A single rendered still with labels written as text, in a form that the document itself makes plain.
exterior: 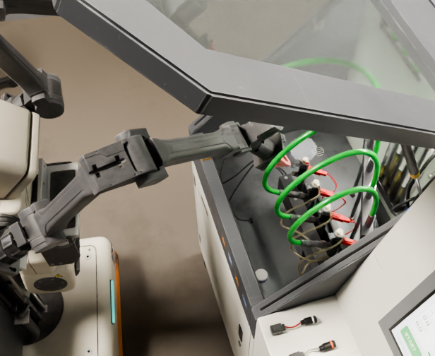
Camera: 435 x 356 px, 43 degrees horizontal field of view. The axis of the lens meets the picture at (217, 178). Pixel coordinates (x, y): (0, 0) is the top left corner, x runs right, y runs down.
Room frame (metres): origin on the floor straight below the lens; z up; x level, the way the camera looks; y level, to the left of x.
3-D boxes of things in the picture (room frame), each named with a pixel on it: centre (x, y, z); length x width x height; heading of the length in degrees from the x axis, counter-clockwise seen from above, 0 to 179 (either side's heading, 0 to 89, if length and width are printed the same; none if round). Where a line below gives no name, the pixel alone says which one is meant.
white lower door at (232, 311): (0.84, 0.00, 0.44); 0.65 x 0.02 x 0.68; 15
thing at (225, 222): (0.84, -0.02, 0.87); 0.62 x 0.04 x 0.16; 15
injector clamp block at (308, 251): (0.79, -0.28, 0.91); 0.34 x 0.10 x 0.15; 15
